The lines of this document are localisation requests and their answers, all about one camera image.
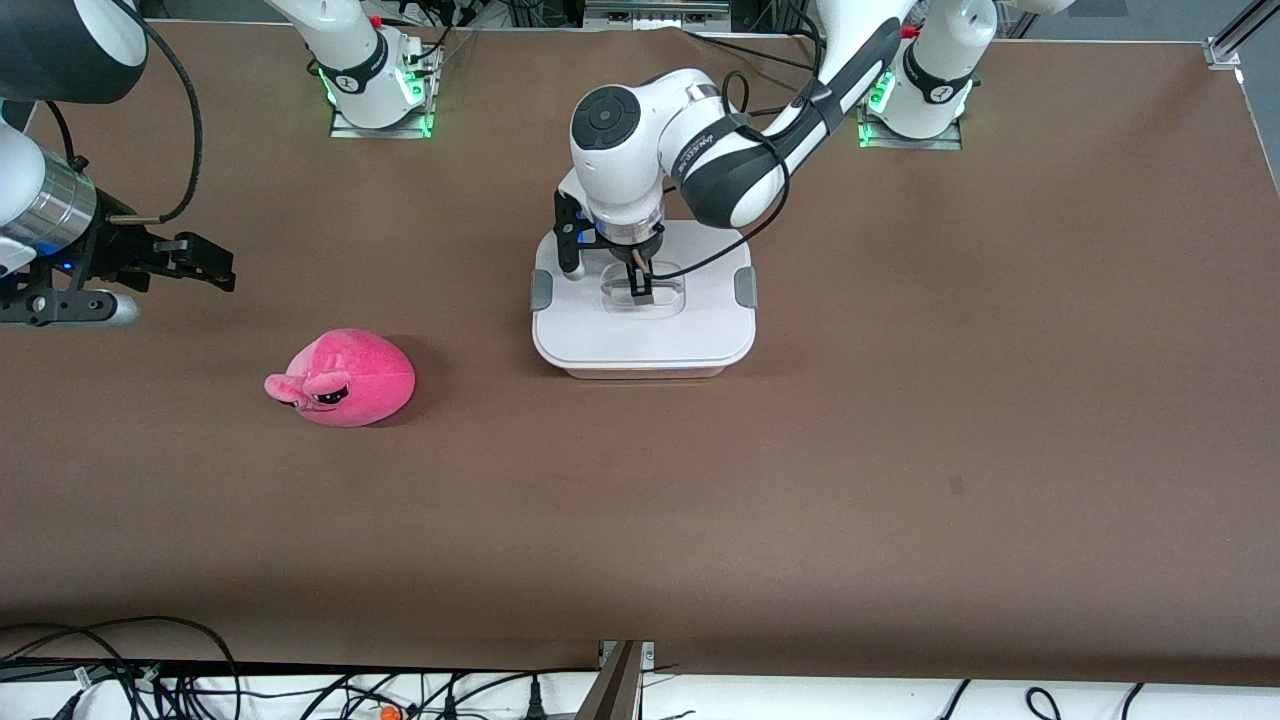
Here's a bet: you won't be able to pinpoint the white box lid grey latches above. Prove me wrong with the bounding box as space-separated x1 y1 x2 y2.
530 220 759 368

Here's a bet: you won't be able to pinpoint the pink plush toy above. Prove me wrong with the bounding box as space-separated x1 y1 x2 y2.
264 328 417 429

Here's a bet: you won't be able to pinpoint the pale plastic box base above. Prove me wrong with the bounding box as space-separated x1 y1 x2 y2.
555 355 736 381

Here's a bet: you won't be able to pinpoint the brown table cover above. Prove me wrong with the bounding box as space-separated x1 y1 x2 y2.
0 20 1280 686

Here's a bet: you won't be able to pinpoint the grey metal rack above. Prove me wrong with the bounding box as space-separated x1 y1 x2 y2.
583 0 731 31

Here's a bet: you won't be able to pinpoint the aluminium table edge profile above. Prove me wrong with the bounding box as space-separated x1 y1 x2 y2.
572 640 656 720

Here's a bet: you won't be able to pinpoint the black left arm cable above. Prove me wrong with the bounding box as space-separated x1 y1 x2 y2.
645 68 836 283

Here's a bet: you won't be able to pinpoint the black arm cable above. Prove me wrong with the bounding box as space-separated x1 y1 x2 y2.
645 68 836 283
108 0 207 225

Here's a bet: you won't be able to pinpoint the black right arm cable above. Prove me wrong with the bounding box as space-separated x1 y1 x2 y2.
108 0 207 225

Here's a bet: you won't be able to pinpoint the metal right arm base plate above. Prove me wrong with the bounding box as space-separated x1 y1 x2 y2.
328 38 443 140

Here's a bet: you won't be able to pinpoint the thin black base cable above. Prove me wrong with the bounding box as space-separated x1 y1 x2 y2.
683 28 821 71

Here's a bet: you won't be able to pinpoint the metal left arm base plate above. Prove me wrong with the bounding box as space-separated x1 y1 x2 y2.
855 45 966 151

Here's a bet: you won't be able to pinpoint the black looped cable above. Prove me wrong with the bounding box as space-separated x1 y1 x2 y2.
0 616 244 720

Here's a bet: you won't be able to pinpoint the aluminium corner frame profile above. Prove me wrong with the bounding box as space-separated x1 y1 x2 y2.
1203 0 1280 71

